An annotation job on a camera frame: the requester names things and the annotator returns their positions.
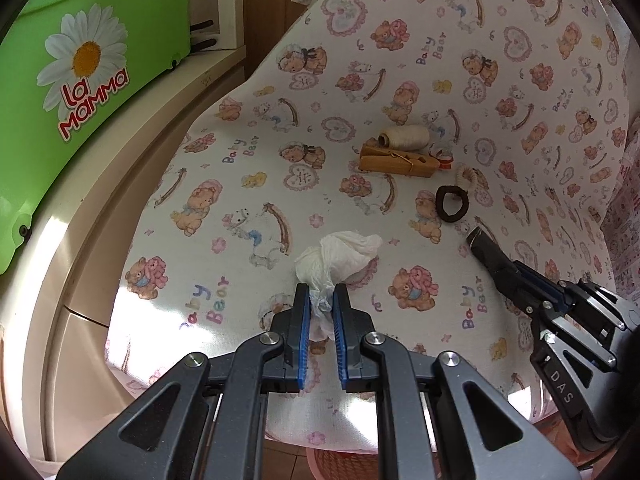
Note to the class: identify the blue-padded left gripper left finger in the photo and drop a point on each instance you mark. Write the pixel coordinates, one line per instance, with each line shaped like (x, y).
(204, 418)

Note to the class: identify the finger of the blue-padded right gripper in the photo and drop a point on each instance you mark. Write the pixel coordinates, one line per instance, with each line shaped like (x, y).
(543, 301)
(596, 308)

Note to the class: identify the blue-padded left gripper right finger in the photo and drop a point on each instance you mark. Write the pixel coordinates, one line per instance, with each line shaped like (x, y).
(437, 416)

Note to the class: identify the red orange small clip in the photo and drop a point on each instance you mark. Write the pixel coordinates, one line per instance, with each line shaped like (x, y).
(444, 158)

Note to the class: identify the white tissue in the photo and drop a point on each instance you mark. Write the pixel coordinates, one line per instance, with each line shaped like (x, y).
(337, 257)

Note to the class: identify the cream thread spool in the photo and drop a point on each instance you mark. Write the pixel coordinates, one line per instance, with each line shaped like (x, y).
(409, 138)

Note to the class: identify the wooden clothespin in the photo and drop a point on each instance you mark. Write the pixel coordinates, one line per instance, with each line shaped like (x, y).
(387, 161)

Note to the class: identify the black rectangular small box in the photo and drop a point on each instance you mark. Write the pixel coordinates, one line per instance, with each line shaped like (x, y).
(499, 266)

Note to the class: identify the pink plastic waste basket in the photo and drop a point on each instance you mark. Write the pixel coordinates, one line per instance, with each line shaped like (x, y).
(328, 465)

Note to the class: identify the bear-print chair cover cloth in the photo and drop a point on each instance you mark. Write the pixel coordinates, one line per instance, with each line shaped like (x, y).
(372, 139)

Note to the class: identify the green plastic storage box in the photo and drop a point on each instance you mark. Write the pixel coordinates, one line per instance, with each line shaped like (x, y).
(66, 66)

